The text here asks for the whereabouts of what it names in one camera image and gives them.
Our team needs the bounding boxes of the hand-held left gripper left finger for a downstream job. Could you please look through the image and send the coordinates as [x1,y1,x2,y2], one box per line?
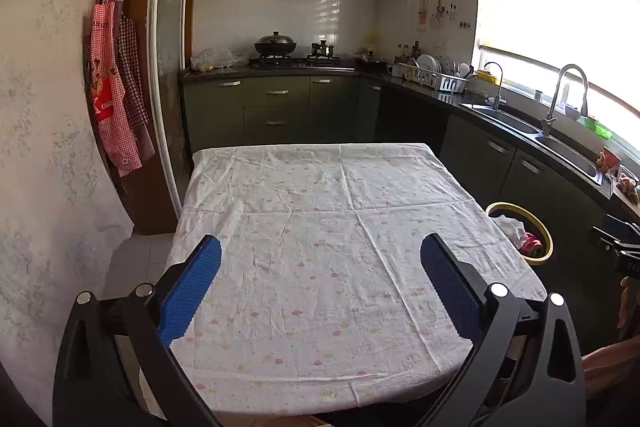
[52,234,223,427]

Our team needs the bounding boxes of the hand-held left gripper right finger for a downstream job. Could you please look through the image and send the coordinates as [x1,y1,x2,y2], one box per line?
[415,233,587,427]

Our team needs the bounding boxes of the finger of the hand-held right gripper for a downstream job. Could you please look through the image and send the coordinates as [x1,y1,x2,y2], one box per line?
[602,214,640,242]
[587,226,628,254]

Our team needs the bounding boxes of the red soda can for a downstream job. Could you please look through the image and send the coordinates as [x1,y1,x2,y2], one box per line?
[519,233,546,258]

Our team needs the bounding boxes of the yellow rimmed trash bin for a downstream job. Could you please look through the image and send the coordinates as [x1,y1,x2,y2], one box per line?
[485,202,554,267]

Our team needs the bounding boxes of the person's right hand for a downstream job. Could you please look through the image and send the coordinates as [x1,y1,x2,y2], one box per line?
[617,274,633,330]

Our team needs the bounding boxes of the colourful small packages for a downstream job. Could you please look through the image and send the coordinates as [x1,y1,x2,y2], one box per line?
[597,147,640,205]

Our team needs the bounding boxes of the green plastic item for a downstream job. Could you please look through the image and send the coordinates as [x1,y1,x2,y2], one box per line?
[582,114,613,140]

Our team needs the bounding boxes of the person's pink jacket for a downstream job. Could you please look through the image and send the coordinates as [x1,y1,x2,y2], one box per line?
[582,339,640,400]

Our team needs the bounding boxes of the white floral tablecloth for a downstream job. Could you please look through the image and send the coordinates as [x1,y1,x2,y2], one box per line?
[162,143,548,410]

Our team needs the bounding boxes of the large steel faucet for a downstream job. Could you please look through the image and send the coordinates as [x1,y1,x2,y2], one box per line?
[541,64,590,138]

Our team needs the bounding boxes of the dark sink cabinets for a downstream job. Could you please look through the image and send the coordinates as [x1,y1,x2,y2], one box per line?
[375,79,631,288]

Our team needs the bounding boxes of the steel double sink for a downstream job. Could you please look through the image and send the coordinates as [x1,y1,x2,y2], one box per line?
[460,102,613,200]

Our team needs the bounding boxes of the small steel faucet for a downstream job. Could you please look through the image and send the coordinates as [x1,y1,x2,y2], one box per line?
[482,62,507,112]

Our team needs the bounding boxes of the green base cabinets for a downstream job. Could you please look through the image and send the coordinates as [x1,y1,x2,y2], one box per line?
[182,74,383,152]

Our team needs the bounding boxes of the red checked apron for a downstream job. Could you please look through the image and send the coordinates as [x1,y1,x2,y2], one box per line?
[85,0,143,178]

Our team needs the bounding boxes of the white dish rack with dishes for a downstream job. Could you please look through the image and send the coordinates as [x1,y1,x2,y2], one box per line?
[397,54,476,94]

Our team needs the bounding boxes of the dark checked apron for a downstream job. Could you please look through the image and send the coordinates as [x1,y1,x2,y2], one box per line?
[114,0,157,160]

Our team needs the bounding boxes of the clear plastic bag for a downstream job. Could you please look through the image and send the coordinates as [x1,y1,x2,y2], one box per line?
[190,48,251,72]

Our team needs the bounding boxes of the glass sliding door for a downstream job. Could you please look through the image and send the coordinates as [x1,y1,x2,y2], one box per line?
[150,0,196,212]

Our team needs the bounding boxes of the group of sauce bottles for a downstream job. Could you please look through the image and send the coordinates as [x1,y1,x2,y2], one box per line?
[395,41,422,64]

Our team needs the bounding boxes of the black gas stove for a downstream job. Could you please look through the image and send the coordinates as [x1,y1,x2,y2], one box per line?
[248,54,356,70]

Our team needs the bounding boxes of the black wok with lid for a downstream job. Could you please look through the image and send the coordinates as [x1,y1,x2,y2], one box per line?
[254,32,298,58]

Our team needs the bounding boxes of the wall hooks with utensils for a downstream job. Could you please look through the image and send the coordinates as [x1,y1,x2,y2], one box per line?
[415,0,473,30]

